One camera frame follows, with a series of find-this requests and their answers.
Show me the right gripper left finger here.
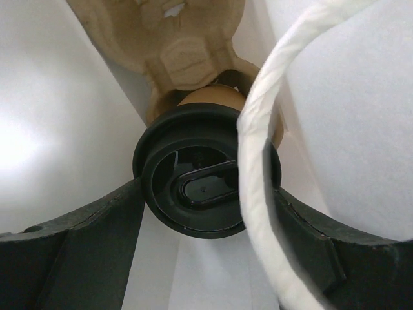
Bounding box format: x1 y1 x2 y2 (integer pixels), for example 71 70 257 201
1 179 144 309

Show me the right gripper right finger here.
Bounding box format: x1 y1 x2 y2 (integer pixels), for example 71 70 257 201
270 188 412 309

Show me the light blue paper bag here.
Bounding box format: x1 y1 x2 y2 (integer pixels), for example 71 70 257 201
1 1 412 309

